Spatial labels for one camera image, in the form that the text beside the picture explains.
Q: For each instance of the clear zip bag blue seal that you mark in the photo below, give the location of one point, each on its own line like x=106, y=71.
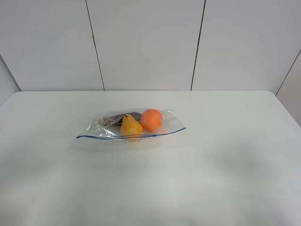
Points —
x=97, y=129

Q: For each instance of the orange fruit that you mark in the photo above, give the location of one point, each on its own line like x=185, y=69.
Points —
x=151, y=119

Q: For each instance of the yellow pear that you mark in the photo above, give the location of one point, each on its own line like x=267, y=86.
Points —
x=130, y=128

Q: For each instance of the dark purple eggplant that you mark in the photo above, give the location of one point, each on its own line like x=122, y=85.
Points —
x=118, y=119

